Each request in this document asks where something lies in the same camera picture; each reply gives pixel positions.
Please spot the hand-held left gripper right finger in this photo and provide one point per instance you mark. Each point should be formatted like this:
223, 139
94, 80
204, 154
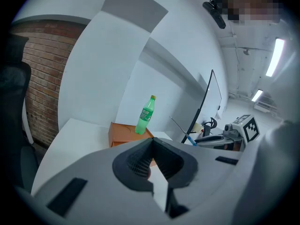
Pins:
204, 177

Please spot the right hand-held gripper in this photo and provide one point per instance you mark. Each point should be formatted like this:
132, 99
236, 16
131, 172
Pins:
250, 130

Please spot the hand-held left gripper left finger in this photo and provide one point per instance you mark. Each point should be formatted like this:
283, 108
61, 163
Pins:
98, 186

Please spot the orange wooden box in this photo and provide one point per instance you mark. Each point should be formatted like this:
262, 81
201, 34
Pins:
124, 135

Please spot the white board panel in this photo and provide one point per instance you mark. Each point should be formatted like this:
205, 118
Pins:
216, 95

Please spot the ceiling light bar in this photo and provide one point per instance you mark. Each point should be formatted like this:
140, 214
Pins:
257, 95
275, 57

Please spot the green plastic bottle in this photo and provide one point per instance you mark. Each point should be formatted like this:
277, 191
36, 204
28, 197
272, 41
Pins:
145, 116

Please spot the person's face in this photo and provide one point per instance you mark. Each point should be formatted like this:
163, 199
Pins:
253, 1

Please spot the white wall air conditioner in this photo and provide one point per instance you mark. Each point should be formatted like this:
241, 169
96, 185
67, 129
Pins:
264, 104

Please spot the black head-worn camera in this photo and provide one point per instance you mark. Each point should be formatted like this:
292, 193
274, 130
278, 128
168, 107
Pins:
215, 10

